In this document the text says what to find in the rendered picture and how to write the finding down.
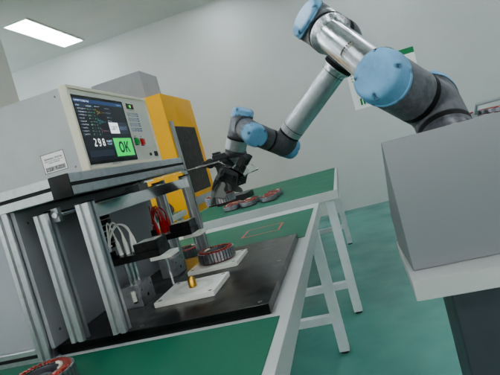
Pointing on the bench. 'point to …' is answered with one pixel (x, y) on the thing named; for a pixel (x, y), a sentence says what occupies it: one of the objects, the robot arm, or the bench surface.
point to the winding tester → (62, 136)
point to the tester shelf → (84, 184)
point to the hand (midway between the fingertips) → (219, 200)
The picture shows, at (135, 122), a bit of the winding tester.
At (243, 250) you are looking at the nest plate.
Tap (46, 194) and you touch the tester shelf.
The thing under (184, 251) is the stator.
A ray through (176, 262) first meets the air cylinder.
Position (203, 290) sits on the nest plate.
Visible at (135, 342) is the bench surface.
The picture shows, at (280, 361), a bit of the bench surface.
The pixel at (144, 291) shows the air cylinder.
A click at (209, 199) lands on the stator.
